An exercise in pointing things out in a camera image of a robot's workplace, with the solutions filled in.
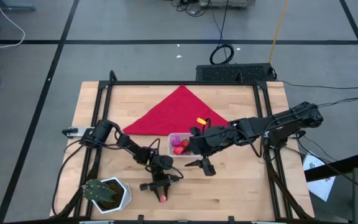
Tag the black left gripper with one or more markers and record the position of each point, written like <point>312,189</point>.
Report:
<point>162,179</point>

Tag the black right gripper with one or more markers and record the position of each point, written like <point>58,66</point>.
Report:
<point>210,140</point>

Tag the small pink round toy fruit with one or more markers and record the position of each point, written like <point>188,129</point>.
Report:
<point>163,199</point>

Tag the purple white-striped toy onion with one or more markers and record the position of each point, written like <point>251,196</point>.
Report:
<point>176,141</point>

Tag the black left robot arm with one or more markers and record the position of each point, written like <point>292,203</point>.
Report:
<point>135,151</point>

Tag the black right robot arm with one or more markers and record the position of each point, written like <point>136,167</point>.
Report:
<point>278,121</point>

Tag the clear plastic tupperware container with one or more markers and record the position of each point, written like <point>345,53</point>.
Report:
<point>170,152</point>

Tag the white hexagonal plant pot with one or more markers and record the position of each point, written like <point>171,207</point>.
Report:
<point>124,199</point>

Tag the yellow gripper tag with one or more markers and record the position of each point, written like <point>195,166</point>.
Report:
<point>201,120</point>

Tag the red cloth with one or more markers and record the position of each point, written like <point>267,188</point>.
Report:
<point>172,115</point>

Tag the green toy cactus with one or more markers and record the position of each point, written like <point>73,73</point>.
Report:
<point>98,190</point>

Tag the black computer case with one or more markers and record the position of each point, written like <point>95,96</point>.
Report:
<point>228,73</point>

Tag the white printed paper sheet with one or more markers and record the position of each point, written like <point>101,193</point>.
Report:
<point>320,186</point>

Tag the black side desk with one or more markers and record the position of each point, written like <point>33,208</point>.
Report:
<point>337,169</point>

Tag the gray equipment box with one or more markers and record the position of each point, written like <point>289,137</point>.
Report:
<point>228,3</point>

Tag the black metal table frame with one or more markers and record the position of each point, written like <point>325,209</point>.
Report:
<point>166,82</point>

